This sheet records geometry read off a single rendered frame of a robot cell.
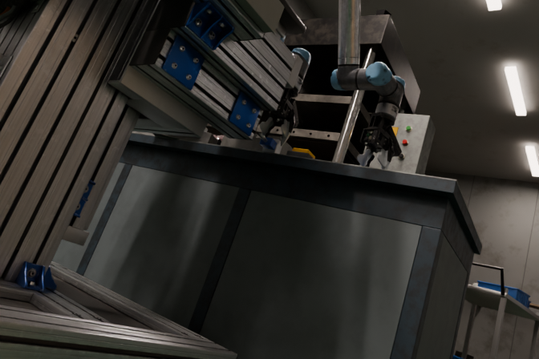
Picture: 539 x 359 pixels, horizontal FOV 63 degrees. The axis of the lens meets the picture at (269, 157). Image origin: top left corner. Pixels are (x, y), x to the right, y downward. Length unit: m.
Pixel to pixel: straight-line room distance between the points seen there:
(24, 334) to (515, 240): 9.45
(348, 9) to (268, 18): 0.66
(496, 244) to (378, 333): 8.65
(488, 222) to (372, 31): 7.70
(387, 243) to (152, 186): 0.97
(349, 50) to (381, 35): 1.05
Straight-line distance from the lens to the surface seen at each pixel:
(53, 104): 1.01
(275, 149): 1.50
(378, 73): 1.50
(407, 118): 2.47
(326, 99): 2.67
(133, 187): 1.92
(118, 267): 1.83
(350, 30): 1.59
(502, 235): 9.88
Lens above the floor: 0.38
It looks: 16 degrees up
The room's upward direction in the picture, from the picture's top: 20 degrees clockwise
